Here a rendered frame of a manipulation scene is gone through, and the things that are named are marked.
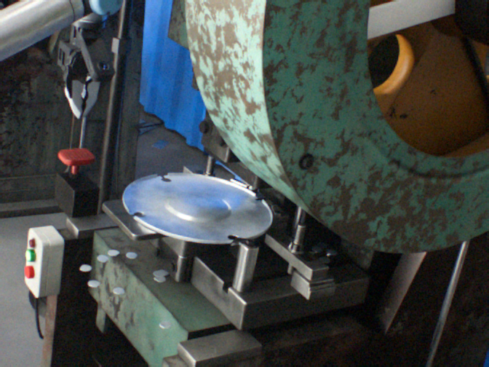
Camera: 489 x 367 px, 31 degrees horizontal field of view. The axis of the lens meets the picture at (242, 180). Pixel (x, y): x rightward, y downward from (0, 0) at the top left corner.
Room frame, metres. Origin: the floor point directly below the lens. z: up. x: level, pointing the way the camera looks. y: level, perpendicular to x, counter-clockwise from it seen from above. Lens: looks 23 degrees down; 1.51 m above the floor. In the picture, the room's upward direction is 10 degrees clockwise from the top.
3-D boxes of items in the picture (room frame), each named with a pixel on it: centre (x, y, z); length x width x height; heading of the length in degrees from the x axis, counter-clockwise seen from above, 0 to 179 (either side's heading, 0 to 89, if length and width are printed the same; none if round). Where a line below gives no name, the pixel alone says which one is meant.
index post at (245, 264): (1.41, -0.03, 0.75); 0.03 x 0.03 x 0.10; 38
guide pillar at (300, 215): (1.60, -0.13, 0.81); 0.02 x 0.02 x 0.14; 38
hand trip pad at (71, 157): (1.75, 0.36, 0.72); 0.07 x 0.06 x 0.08; 128
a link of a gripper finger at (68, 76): (1.74, 0.38, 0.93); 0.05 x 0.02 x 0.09; 126
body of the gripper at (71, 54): (1.77, 0.37, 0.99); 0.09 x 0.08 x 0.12; 36
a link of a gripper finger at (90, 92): (1.78, 0.36, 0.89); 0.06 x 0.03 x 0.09; 36
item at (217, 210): (1.55, 0.07, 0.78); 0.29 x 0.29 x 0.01
